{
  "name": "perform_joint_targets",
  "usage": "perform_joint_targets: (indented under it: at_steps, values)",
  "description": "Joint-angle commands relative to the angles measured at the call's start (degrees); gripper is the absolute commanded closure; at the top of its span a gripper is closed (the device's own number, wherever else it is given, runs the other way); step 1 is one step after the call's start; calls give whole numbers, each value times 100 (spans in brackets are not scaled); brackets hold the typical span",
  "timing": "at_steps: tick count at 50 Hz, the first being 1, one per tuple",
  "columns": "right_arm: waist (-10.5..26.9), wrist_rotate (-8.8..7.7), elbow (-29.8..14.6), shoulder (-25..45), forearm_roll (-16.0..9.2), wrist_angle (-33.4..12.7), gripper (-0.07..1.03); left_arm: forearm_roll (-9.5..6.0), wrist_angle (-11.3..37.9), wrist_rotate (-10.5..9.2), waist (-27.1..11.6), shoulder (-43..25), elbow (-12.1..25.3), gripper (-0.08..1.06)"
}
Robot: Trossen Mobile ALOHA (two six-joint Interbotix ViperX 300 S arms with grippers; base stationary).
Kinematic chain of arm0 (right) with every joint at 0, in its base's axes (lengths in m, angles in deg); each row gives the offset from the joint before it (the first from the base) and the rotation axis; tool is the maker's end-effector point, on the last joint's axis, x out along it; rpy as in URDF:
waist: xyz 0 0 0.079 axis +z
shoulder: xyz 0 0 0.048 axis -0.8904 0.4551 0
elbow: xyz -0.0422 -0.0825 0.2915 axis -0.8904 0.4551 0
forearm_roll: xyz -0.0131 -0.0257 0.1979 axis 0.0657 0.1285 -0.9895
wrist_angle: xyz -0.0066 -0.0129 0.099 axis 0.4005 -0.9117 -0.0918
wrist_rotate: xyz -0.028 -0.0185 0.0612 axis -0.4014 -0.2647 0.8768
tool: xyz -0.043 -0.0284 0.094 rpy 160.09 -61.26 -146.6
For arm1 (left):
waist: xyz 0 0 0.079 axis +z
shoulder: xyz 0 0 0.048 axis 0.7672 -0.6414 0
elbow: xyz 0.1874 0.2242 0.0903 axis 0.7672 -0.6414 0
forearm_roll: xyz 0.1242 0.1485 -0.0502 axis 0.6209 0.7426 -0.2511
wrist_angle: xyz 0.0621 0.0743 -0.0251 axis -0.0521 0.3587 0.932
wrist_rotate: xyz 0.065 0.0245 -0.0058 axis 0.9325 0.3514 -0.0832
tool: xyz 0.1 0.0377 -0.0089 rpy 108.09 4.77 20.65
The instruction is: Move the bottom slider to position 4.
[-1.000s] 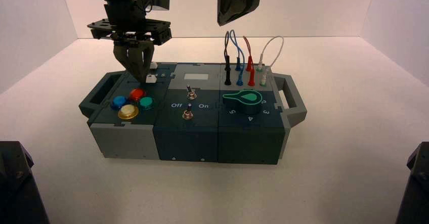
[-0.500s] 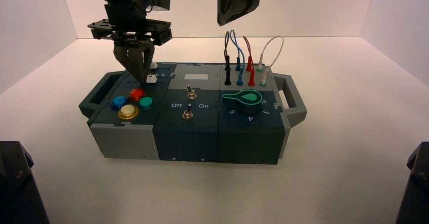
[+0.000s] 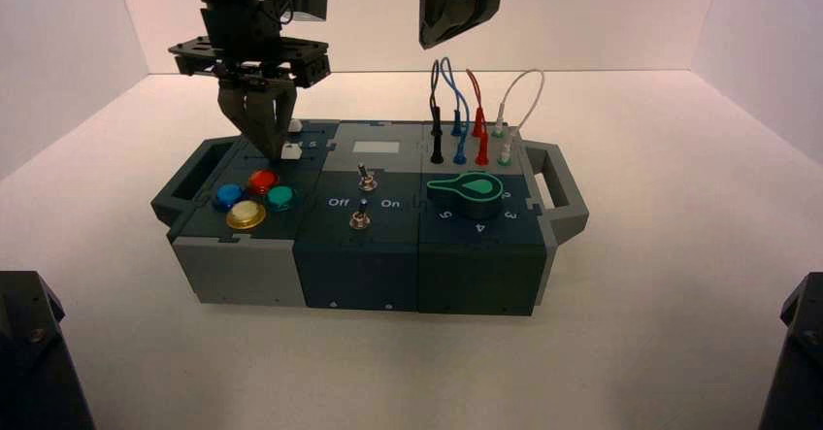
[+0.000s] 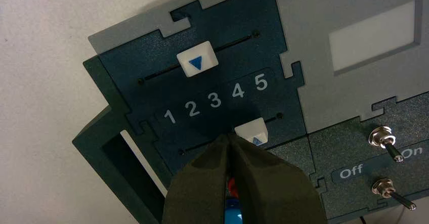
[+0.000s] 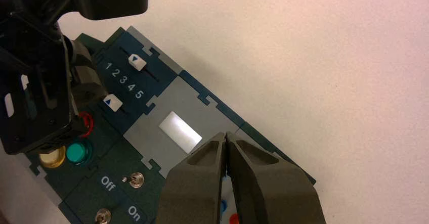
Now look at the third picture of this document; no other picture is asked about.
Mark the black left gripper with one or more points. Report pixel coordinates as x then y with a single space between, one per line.
244 48

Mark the white slider knob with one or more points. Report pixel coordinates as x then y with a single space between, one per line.
292 152
296 126

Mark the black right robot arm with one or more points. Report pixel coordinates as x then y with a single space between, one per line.
797 363

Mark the red round push button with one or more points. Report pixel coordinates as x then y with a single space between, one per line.
263 181

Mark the teal round push button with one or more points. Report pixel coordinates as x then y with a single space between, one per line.
281 198

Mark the blue round push button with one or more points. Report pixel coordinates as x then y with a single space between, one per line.
229 196

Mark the yellow round push button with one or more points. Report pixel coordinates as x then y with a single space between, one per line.
246 214

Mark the small grey display screen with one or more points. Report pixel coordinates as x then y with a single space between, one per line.
377 147

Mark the modular grey-teal control panel box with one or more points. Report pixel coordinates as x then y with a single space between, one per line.
360 266

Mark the dark green rotary knob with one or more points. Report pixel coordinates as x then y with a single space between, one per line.
474 192

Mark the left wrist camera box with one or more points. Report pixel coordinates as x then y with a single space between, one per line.
305 4

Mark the metal toggle switch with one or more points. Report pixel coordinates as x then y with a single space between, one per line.
367 181
360 219

